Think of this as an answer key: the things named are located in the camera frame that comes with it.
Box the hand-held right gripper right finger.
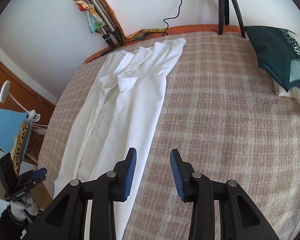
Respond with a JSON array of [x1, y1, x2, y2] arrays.
[[169, 149, 285, 240]]

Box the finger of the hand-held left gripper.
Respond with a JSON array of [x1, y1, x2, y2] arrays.
[[27, 168, 48, 183]]

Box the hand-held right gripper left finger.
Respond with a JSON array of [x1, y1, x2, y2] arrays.
[[22, 148, 138, 240]]

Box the leopard print cloth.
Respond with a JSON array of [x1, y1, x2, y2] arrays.
[[10, 121, 30, 178]]

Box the person's left hand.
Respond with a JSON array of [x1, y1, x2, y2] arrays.
[[11, 194, 40, 222]]

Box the dark green printed garment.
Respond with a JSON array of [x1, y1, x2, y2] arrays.
[[244, 26, 300, 92]]

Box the person's left forearm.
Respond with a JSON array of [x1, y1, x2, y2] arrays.
[[0, 204, 32, 232]]

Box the light blue chair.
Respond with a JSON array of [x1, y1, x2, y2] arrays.
[[0, 109, 42, 165]]

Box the black ring light tripod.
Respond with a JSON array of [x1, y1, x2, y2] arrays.
[[216, 0, 247, 39]]

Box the white desk lamp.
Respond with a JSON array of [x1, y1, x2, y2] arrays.
[[0, 80, 40, 122]]

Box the black cable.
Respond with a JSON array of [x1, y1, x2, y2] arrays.
[[162, 0, 198, 37]]

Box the colourful orange scarf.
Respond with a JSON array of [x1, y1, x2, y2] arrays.
[[71, 0, 165, 42]]

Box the beige plaid blanket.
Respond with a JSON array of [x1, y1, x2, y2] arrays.
[[37, 25, 300, 240]]

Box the light teal cloth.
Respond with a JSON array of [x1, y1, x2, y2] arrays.
[[289, 59, 300, 88]]

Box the grey folded tripod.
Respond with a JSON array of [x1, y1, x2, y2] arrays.
[[80, 0, 124, 56]]

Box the white pants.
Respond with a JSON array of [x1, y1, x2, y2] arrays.
[[53, 38, 187, 239]]

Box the white cable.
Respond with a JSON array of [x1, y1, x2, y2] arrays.
[[30, 123, 48, 135]]

